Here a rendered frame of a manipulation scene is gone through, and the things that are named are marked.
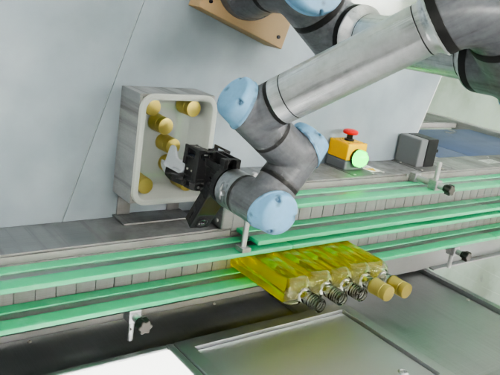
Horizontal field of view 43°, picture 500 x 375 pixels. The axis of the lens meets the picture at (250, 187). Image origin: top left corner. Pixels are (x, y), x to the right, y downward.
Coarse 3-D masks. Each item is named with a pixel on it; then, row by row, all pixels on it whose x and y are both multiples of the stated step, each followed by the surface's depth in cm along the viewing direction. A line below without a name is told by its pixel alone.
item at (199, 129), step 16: (160, 96) 119; (176, 96) 121; (192, 96) 124; (208, 96) 126; (144, 112) 118; (160, 112) 129; (176, 112) 131; (208, 112) 129; (144, 128) 128; (176, 128) 132; (192, 128) 133; (208, 128) 129; (144, 144) 129; (208, 144) 130; (144, 160) 130; (160, 176) 134; (160, 192) 130; (176, 192) 132; (192, 192) 133
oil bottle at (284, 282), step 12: (240, 264) 135; (252, 264) 132; (264, 264) 129; (276, 264) 129; (288, 264) 130; (252, 276) 132; (264, 276) 129; (276, 276) 126; (288, 276) 124; (300, 276) 125; (264, 288) 129; (276, 288) 126; (288, 288) 123; (300, 288) 123; (288, 300) 123
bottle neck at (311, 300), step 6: (300, 294) 122; (306, 294) 122; (312, 294) 121; (300, 300) 123; (306, 300) 121; (312, 300) 120; (318, 300) 119; (324, 300) 120; (312, 306) 120; (318, 306) 121; (324, 306) 121; (318, 312) 120
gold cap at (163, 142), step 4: (160, 136) 129; (164, 136) 129; (168, 136) 129; (156, 140) 130; (160, 140) 129; (164, 140) 128; (168, 140) 127; (172, 140) 127; (176, 140) 128; (156, 144) 130; (160, 144) 129; (164, 144) 127; (168, 144) 127; (172, 144) 128; (176, 144) 128; (160, 148) 129; (164, 148) 127; (168, 148) 127
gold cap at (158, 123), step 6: (150, 120) 127; (156, 120) 125; (162, 120) 124; (168, 120) 125; (150, 126) 127; (156, 126) 125; (162, 126) 125; (168, 126) 126; (162, 132) 125; (168, 132) 126
